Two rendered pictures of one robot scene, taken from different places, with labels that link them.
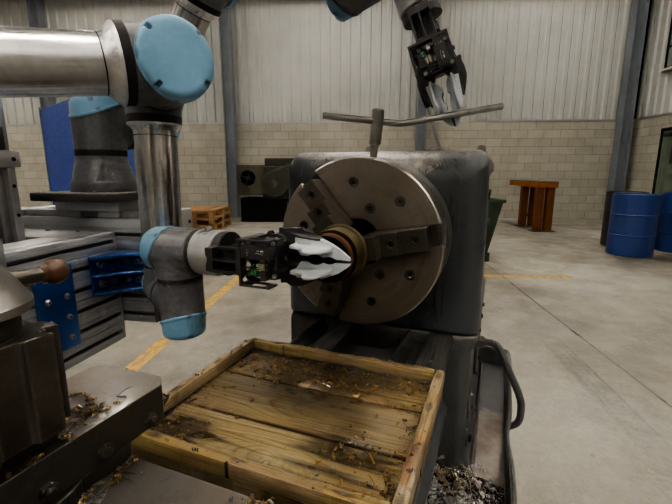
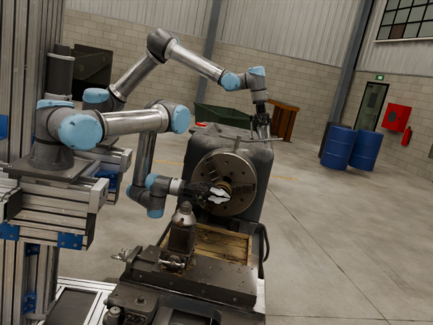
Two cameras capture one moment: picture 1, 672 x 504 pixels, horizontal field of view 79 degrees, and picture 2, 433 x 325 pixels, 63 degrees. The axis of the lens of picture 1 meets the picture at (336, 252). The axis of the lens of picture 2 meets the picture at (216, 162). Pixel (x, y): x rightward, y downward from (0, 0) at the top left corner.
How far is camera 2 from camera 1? 0.99 m
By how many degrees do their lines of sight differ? 18
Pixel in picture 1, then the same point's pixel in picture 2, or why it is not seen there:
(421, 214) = (250, 178)
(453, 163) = (261, 155)
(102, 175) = not seen: hidden behind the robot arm
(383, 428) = (236, 252)
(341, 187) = (221, 163)
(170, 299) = (156, 203)
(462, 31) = not seen: outside the picture
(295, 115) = (105, 9)
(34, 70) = (144, 128)
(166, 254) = (160, 186)
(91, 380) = not seen: hidden behind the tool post
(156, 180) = (149, 151)
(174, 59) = (182, 122)
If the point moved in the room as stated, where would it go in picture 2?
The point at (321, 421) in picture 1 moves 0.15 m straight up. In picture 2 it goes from (217, 249) to (224, 216)
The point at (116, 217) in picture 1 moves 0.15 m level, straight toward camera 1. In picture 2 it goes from (102, 153) to (118, 163)
